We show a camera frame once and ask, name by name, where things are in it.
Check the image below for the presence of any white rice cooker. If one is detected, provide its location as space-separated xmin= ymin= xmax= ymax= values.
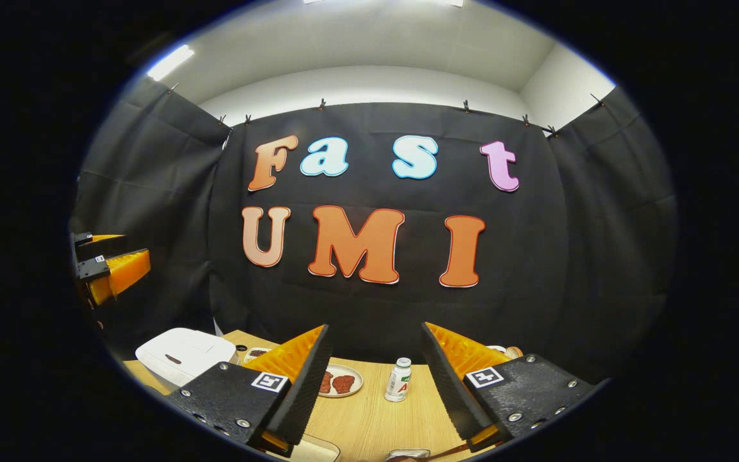
xmin=135 ymin=327 xmax=237 ymax=388

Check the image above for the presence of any white round plate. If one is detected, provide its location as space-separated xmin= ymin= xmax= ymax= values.
xmin=317 ymin=364 xmax=364 ymax=399

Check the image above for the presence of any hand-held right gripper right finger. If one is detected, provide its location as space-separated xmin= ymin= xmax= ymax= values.
xmin=421 ymin=322 xmax=610 ymax=454

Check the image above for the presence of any wooden spoon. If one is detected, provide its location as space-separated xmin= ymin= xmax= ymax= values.
xmin=427 ymin=444 xmax=476 ymax=460

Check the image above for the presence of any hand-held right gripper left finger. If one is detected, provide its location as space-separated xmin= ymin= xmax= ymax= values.
xmin=163 ymin=323 xmax=334 ymax=458

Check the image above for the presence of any ceiling light panel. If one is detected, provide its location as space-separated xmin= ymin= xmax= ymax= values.
xmin=146 ymin=45 xmax=196 ymax=81

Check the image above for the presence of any white bottle green label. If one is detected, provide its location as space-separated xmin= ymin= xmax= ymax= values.
xmin=384 ymin=357 xmax=412 ymax=403

